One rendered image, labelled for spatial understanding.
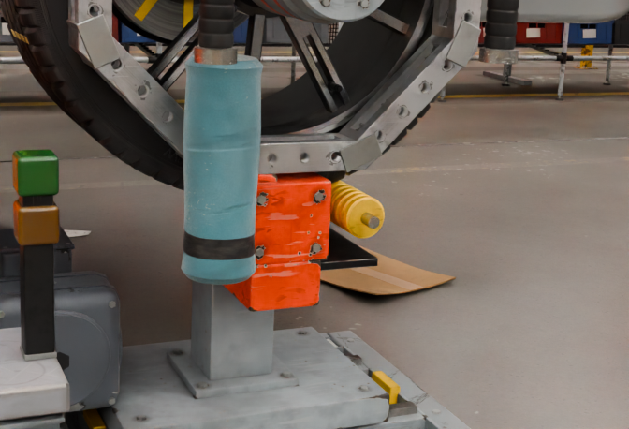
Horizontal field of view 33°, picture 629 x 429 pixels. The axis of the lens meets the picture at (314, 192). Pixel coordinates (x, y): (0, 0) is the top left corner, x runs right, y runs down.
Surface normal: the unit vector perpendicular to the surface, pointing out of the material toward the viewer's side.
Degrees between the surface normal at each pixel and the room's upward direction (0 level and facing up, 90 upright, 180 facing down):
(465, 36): 90
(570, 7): 90
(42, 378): 0
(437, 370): 0
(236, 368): 90
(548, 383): 0
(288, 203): 90
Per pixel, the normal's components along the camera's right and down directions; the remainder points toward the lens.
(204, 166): -0.37, 0.23
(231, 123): 0.29, 0.20
